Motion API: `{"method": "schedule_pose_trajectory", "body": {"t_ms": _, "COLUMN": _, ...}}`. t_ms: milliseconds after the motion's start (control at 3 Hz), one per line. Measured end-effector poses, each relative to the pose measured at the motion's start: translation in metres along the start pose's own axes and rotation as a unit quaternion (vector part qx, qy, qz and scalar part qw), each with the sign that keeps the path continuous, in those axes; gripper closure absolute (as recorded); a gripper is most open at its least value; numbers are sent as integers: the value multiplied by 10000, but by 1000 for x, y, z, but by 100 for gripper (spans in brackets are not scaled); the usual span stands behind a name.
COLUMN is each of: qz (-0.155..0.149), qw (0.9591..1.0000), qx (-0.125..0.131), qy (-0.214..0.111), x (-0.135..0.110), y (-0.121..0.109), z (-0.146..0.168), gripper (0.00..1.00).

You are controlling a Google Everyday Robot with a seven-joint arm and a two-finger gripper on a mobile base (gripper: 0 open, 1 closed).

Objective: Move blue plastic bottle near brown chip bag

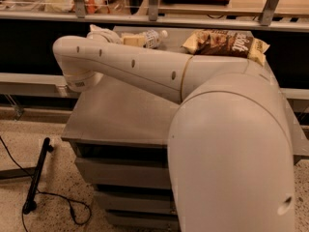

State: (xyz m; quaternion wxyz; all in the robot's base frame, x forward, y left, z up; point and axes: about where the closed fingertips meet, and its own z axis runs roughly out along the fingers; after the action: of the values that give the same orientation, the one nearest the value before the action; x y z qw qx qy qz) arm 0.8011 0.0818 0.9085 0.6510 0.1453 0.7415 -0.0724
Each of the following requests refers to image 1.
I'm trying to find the grey drawer cabinet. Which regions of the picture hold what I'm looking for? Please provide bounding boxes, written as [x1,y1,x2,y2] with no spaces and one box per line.
[61,26,309,232]

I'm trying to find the black floor cable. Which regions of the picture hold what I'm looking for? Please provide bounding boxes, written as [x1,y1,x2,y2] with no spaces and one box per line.
[0,135,93,232]

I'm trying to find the black stand leg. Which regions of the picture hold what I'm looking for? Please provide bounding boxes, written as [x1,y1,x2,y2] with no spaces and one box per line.
[0,136,55,216]

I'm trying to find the blue label plastic bottle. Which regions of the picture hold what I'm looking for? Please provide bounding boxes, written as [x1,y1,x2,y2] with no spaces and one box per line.
[142,30,168,49]

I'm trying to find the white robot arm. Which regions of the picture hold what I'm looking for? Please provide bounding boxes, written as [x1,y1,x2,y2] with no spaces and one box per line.
[53,31,295,232]

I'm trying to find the brown chip bag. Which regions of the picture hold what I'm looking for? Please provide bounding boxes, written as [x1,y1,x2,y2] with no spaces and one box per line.
[183,29,269,66]

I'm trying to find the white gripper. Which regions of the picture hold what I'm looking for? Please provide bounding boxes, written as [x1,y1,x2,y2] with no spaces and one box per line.
[87,24,146,47]

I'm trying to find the grey metal railing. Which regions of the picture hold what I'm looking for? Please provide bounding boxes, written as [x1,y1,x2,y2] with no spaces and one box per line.
[0,0,309,32]

